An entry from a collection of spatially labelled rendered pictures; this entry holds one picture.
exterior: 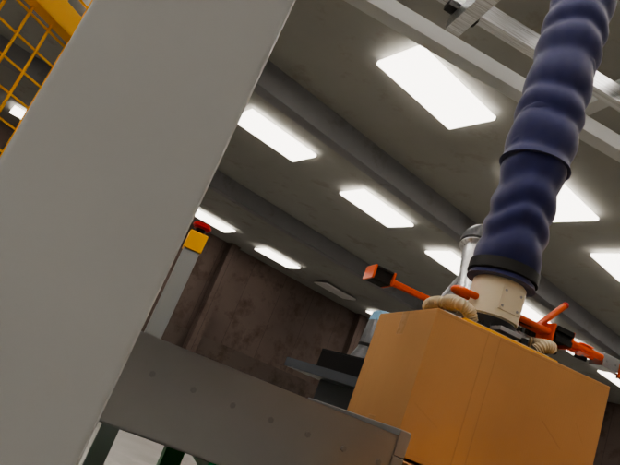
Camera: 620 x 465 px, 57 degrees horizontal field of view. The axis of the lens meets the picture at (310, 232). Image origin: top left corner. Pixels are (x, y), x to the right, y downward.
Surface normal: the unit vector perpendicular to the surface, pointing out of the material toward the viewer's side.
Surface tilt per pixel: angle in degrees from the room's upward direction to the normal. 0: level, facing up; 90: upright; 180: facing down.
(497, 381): 90
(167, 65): 90
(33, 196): 90
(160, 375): 90
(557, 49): 79
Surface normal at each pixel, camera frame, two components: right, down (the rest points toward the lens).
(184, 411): 0.31, -0.16
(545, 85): -0.35, -0.68
